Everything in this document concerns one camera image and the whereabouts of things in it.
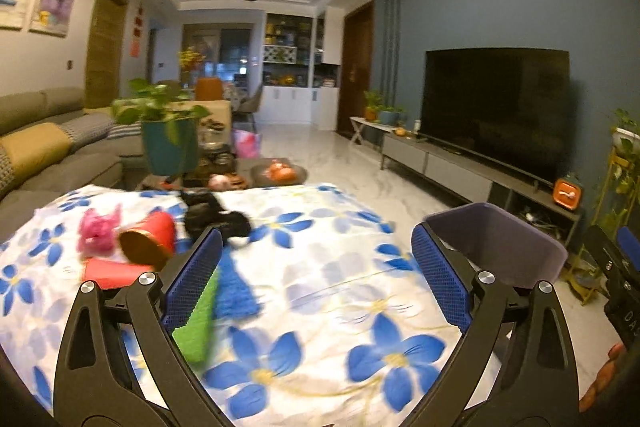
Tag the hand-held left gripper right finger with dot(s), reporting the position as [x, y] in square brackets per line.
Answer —
[442, 279]

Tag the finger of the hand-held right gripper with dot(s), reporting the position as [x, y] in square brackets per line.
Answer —
[629, 242]
[600, 257]

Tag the purple plastic bin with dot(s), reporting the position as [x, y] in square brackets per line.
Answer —
[500, 237]

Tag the yellow metal plant stand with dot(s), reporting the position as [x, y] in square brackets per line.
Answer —
[620, 167]

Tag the black television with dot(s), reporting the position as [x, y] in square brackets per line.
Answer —
[495, 107]

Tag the grey sofa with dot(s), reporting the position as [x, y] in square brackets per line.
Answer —
[85, 169]

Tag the glass jar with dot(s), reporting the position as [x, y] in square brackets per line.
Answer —
[214, 138]

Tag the dark coffee table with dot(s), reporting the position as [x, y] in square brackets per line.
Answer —
[300, 177]

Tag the plant in orange pot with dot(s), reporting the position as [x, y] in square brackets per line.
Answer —
[371, 112]

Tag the trailing green plant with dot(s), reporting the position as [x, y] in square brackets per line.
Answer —
[622, 127]

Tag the plant in blue pot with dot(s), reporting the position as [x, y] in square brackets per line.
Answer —
[389, 117]

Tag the potted plant in teal pot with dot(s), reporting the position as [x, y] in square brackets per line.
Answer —
[170, 147]

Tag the black plastic bag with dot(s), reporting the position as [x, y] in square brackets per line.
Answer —
[215, 214]

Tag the yellow cushion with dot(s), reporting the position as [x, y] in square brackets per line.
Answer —
[35, 152]

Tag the person's right hand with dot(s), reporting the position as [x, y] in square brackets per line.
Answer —
[602, 379]

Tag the blue mesh pad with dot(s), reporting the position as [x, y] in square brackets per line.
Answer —
[235, 292]

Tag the white folding stand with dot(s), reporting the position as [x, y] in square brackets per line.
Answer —
[360, 123]

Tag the grey patterned cushion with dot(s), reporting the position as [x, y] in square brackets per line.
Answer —
[87, 127]

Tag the white display cabinet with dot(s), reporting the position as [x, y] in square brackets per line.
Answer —
[290, 104]

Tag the blue floral tablecloth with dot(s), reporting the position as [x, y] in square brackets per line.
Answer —
[325, 267]

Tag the small orange ornament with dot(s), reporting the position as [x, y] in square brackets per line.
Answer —
[404, 133]

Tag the striped cushion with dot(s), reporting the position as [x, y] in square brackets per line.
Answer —
[122, 131]

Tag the pink pig toy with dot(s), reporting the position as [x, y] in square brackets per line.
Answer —
[217, 182]

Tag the dark wooden door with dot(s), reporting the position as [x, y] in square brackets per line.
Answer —
[357, 67]

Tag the light wooden door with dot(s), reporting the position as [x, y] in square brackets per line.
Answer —
[106, 47]

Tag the houndstooth cushion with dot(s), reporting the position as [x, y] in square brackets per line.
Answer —
[4, 164]

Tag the plate with orange fruit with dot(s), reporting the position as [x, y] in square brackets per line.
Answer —
[280, 172]

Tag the grey television cabinet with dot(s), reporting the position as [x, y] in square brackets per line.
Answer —
[450, 164]

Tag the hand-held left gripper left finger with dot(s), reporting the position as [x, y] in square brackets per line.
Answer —
[192, 279]

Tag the small pink plastic bag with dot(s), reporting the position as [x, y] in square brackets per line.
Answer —
[97, 232]

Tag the orange small clock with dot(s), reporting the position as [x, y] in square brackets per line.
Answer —
[568, 196]

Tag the pink gift bag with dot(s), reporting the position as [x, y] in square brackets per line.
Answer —
[247, 144]

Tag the grey dining chair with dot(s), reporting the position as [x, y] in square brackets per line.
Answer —
[250, 102]

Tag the green mesh pad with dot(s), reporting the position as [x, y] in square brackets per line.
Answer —
[197, 327]

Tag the orange dining chair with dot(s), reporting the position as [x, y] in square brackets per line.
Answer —
[207, 89]

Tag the red wall decoration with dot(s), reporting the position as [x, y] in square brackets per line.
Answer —
[138, 32]

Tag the yellow flowers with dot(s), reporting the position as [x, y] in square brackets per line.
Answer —
[190, 58]

